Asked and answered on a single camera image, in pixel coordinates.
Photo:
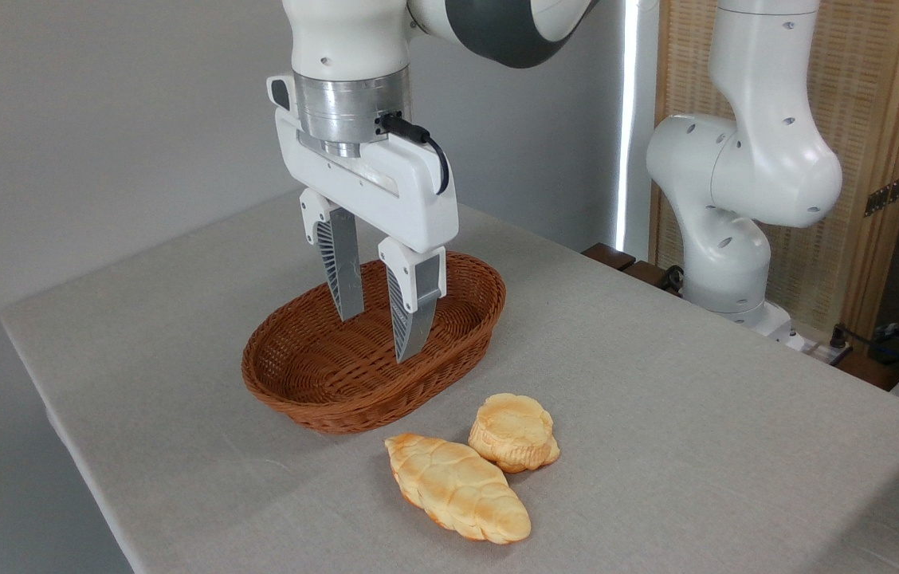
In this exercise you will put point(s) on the dark brown wooden block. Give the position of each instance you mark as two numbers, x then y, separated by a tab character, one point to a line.
649	273
607	256

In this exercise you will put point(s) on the long braided bread loaf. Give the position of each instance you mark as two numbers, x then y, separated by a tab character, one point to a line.
457	490

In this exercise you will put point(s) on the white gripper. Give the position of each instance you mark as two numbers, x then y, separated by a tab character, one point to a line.
386	187

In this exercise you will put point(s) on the white power strip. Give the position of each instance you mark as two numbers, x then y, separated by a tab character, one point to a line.
824	351

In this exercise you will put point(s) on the wooden bamboo folding screen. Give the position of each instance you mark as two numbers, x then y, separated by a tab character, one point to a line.
864	80

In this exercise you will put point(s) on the black power plug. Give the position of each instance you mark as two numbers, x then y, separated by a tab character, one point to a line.
838	336

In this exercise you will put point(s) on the round golden bread roll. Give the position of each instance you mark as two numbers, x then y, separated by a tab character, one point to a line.
513	430

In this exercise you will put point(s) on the dark metal screen hinge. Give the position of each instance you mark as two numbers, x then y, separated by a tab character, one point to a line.
888	194

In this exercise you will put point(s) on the grey tablecloth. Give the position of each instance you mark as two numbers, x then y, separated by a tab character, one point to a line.
657	414

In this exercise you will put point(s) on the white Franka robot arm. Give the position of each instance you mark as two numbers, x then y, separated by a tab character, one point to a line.
768	159

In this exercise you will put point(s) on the brown oval wicker basket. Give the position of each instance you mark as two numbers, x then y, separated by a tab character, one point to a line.
314	375

